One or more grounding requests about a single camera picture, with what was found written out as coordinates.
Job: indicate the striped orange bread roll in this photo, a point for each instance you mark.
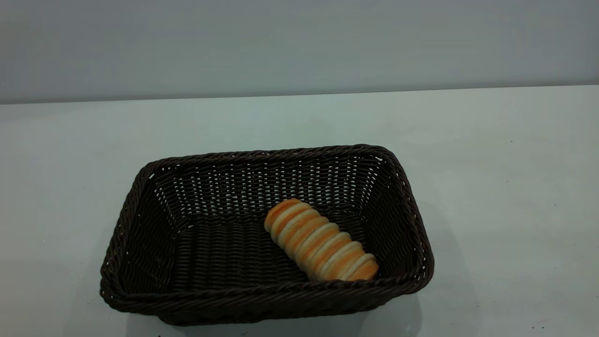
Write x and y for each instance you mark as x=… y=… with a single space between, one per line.
x=320 y=241

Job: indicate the dark brown woven basket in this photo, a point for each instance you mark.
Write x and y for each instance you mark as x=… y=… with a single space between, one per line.
x=210 y=252

